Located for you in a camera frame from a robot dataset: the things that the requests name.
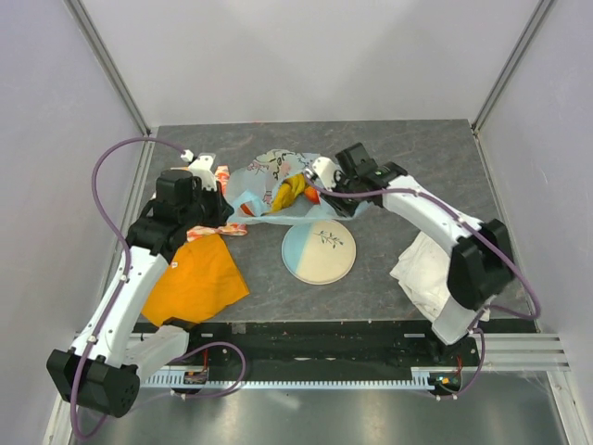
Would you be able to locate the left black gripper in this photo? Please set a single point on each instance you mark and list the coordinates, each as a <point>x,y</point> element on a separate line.
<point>222,209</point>

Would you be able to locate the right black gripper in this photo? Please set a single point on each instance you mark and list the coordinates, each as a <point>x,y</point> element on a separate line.
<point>345,209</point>

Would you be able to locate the light blue plastic bag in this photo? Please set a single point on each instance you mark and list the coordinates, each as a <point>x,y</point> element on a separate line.
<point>261,192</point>

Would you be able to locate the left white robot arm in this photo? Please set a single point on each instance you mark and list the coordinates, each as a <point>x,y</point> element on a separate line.
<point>99,370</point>

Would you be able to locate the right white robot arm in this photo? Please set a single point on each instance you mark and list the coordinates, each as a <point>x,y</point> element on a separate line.
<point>476,274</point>

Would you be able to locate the floral orange cloth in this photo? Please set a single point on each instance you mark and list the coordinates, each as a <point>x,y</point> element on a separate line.
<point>222,175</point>

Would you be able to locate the blue and cream plate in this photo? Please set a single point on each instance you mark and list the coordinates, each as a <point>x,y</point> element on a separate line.
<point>319,253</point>

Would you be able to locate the yellow orange cloth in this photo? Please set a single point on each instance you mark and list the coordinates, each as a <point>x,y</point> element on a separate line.
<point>201,281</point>

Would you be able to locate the white cloth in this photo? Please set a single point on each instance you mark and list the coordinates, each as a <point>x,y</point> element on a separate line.
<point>422,272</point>

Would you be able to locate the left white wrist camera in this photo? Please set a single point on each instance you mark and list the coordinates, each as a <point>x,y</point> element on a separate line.
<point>201,167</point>

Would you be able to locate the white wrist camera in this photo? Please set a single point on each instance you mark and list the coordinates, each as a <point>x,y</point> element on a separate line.
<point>325,171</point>
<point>201,167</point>

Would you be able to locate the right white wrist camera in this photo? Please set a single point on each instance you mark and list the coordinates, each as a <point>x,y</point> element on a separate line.
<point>325,171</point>

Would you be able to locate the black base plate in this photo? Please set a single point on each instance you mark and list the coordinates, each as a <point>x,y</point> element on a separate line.
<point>402,344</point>

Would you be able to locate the slotted cable duct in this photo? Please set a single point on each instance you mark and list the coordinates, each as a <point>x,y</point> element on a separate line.
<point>176,377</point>

